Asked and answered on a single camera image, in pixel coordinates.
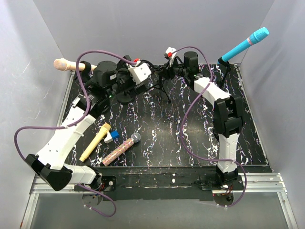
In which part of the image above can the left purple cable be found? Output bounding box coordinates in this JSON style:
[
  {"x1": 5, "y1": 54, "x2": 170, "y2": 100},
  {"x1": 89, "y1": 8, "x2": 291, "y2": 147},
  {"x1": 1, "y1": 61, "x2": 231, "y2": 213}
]
[{"x1": 13, "y1": 49, "x2": 141, "y2": 217}]

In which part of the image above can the purple cable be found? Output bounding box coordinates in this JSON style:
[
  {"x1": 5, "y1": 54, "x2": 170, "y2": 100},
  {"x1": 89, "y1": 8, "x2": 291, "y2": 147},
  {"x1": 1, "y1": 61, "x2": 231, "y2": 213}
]
[
  {"x1": 171, "y1": 46, "x2": 247, "y2": 208},
  {"x1": 13, "y1": 49, "x2": 141, "y2": 217}
]

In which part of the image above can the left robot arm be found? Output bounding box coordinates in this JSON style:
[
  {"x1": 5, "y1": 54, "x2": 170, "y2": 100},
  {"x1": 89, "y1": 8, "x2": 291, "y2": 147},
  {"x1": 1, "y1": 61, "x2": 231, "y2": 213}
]
[{"x1": 25, "y1": 56, "x2": 152, "y2": 191}]

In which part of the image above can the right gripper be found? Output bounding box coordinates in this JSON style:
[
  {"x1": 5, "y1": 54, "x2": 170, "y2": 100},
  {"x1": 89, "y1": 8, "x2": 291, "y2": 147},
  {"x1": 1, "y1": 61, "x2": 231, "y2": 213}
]
[{"x1": 157, "y1": 57, "x2": 188, "y2": 81}]

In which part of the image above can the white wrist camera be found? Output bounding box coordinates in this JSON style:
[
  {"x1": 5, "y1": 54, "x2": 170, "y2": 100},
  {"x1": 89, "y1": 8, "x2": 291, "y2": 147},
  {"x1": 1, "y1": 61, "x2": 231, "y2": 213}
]
[
  {"x1": 164, "y1": 47, "x2": 176, "y2": 67},
  {"x1": 128, "y1": 61, "x2": 152, "y2": 85}
]

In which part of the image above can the cream yellow microphone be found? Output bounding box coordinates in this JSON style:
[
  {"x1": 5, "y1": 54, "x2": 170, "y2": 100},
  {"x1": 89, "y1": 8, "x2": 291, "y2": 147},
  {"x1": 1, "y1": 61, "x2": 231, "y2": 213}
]
[{"x1": 79, "y1": 123, "x2": 111, "y2": 162}]

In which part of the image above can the black tripod shock-mount stand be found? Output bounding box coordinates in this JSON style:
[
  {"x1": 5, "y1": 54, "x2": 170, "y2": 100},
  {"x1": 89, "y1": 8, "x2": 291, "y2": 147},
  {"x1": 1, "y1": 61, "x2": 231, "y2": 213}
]
[{"x1": 141, "y1": 59, "x2": 174, "y2": 104}]

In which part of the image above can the glitter rhinestone microphone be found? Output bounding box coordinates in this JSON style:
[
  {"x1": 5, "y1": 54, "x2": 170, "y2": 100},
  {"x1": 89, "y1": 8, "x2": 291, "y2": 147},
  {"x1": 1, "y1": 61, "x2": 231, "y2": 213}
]
[{"x1": 102, "y1": 132, "x2": 141, "y2": 167}]

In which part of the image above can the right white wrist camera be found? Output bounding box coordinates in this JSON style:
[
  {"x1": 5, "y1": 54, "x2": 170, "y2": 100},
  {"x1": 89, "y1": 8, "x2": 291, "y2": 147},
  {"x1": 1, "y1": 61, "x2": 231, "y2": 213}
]
[{"x1": 164, "y1": 47, "x2": 176, "y2": 67}]

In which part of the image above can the black round-base mic stand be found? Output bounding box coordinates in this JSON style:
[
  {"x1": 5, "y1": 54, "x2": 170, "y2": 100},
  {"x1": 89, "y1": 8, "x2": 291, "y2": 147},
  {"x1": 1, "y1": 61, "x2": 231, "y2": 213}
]
[{"x1": 116, "y1": 92, "x2": 135, "y2": 105}]

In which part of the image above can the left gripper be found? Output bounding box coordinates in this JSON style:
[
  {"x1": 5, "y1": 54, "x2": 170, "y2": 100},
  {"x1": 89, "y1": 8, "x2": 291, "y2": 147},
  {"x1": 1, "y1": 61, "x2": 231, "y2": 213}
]
[{"x1": 107, "y1": 57, "x2": 148, "y2": 99}]

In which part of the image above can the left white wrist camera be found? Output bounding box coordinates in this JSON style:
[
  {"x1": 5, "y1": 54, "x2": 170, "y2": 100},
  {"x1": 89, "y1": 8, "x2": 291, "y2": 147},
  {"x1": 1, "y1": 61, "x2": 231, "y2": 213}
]
[{"x1": 128, "y1": 61, "x2": 152, "y2": 85}]

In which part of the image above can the cyan blue microphone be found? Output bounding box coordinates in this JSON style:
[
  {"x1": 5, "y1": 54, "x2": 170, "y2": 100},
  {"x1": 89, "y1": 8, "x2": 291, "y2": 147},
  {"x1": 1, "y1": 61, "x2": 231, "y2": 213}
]
[{"x1": 218, "y1": 27, "x2": 269, "y2": 64}]

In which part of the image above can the blue and white block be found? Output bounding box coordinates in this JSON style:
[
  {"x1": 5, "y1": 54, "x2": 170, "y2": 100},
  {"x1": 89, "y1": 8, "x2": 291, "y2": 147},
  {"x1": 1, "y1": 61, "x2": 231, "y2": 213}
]
[{"x1": 104, "y1": 130, "x2": 120, "y2": 144}]

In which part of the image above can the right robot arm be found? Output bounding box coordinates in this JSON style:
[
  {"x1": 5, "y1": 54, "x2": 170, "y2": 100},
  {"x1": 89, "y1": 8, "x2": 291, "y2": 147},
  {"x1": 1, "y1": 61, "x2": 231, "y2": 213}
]
[{"x1": 164, "y1": 47, "x2": 244, "y2": 190}]

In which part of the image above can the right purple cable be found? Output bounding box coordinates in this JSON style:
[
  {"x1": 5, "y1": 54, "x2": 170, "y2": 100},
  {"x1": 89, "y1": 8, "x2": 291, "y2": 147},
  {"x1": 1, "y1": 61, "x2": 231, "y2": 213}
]
[{"x1": 171, "y1": 46, "x2": 247, "y2": 208}]

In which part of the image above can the pink microphone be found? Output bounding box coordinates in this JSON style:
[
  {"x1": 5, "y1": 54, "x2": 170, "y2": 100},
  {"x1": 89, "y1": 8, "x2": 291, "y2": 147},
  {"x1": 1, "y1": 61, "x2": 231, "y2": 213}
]
[{"x1": 53, "y1": 58, "x2": 97, "y2": 71}]

